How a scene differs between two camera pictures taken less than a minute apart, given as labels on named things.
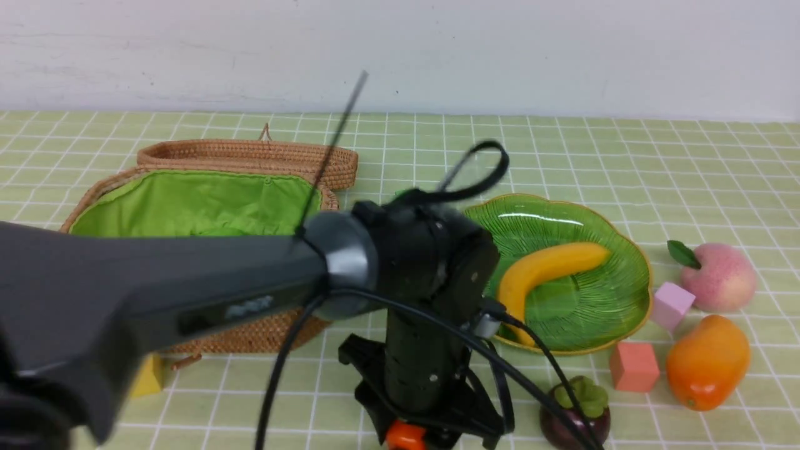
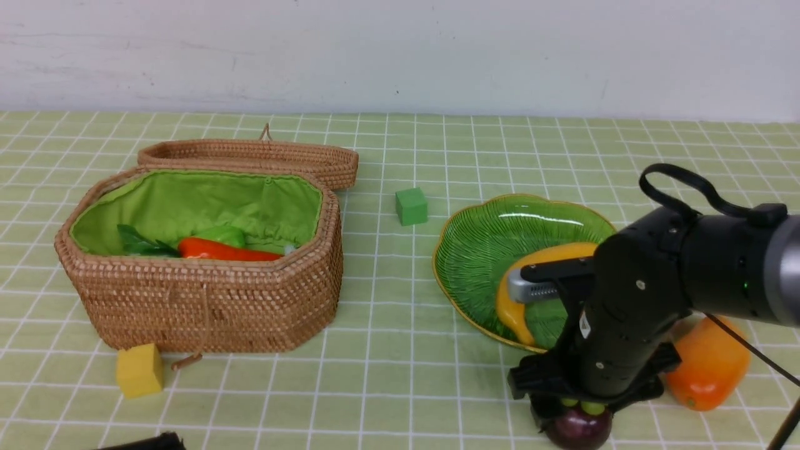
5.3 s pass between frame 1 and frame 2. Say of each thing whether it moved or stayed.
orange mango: stayed
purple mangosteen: stayed
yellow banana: stayed
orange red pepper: moved
